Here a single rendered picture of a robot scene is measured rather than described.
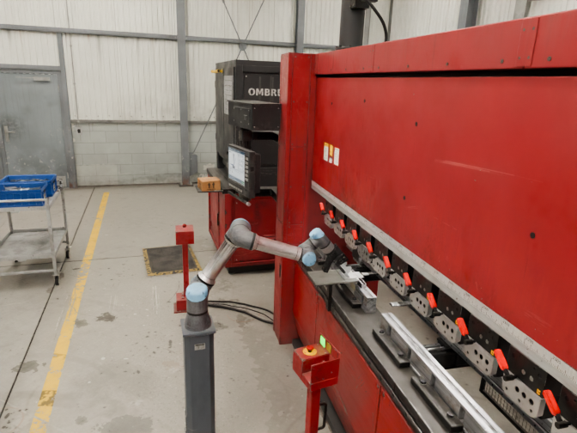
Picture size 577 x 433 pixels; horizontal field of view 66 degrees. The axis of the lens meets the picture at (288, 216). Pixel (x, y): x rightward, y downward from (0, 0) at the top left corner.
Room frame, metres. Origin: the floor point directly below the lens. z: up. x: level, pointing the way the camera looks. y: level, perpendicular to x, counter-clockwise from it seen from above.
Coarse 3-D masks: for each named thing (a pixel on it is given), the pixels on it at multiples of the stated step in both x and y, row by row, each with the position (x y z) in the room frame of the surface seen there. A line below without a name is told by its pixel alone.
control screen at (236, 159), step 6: (228, 150) 3.67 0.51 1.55; (234, 150) 3.55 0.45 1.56; (228, 156) 3.67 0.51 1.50; (234, 156) 3.56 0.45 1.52; (240, 156) 3.44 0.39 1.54; (228, 162) 3.67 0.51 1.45; (234, 162) 3.55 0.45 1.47; (240, 162) 3.44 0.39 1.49; (228, 168) 3.67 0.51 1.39; (234, 168) 3.55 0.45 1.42; (240, 168) 3.44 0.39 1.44; (228, 174) 3.67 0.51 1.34; (234, 174) 3.56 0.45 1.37; (240, 174) 3.44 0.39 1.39; (240, 180) 3.44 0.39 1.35
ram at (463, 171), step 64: (320, 128) 3.16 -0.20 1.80; (384, 128) 2.21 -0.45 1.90; (448, 128) 1.70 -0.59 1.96; (512, 128) 1.38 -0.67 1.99; (576, 128) 1.16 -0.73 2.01; (320, 192) 3.09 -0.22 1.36; (384, 192) 2.15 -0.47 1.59; (448, 192) 1.64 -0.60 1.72; (512, 192) 1.34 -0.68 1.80; (576, 192) 1.12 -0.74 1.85; (448, 256) 1.59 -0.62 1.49; (512, 256) 1.29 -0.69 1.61; (576, 256) 1.08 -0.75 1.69; (512, 320) 1.24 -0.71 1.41; (576, 320) 1.04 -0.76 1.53; (576, 384) 1.00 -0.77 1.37
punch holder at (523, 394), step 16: (512, 352) 1.22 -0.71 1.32; (512, 368) 1.20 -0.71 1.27; (528, 368) 1.15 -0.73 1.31; (512, 384) 1.19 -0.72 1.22; (528, 384) 1.14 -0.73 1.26; (544, 384) 1.09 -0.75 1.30; (560, 384) 1.10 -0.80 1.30; (528, 400) 1.12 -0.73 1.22; (544, 400) 1.09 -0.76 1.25; (544, 416) 1.10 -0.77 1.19
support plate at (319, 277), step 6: (330, 270) 2.55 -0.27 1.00; (312, 276) 2.45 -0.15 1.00; (318, 276) 2.45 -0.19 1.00; (324, 276) 2.45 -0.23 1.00; (330, 276) 2.46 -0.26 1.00; (336, 276) 2.46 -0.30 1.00; (318, 282) 2.36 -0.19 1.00; (324, 282) 2.37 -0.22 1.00; (330, 282) 2.37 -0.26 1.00; (336, 282) 2.37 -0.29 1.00; (342, 282) 2.38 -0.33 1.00; (348, 282) 2.39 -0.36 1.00; (354, 282) 2.40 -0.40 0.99
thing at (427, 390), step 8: (416, 376) 1.65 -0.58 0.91; (416, 384) 1.60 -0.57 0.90; (424, 392) 1.55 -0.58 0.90; (432, 392) 1.55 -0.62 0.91; (432, 400) 1.50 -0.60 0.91; (440, 400) 1.50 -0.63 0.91; (432, 408) 1.48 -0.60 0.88; (440, 408) 1.46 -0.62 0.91; (448, 408) 1.46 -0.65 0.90; (440, 416) 1.42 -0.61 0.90; (456, 416) 1.42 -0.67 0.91; (448, 424) 1.38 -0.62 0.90; (456, 424) 1.37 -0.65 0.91
